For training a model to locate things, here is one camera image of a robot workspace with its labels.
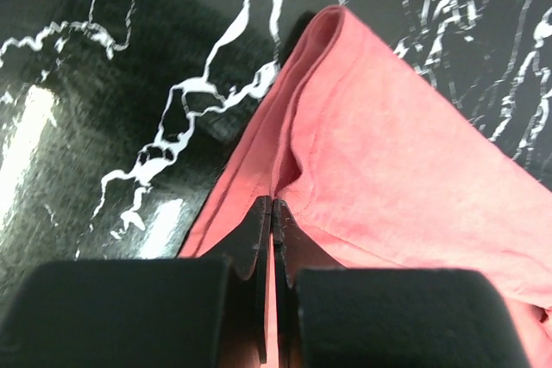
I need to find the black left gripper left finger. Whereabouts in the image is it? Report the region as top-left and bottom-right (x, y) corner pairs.
(1, 196), (272, 367)

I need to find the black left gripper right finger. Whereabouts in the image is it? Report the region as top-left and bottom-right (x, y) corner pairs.
(273, 200), (529, 367)

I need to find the salmon pink t shirt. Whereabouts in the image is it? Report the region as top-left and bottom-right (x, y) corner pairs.
(180, 6), (551, 367)

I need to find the black marble pattern mat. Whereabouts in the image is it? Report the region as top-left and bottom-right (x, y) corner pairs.
(1, 0), (551, 308)

